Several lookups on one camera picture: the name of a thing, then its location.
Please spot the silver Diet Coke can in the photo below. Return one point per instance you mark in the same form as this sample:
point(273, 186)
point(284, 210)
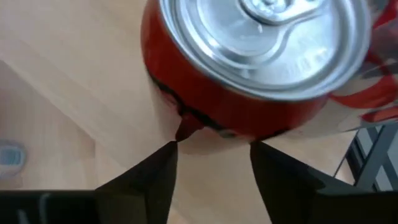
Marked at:
point(382, 90)

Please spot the black table frame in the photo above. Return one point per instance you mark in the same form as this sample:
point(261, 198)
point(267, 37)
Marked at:
point(382, 155)

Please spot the red Coke Zero can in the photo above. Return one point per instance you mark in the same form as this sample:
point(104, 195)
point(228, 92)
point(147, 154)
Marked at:
point(202, 102)

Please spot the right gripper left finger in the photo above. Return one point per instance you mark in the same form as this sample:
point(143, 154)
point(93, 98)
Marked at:
point(133, 199)

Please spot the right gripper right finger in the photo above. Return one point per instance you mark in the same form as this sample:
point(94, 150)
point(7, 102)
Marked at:
point(304, 202)

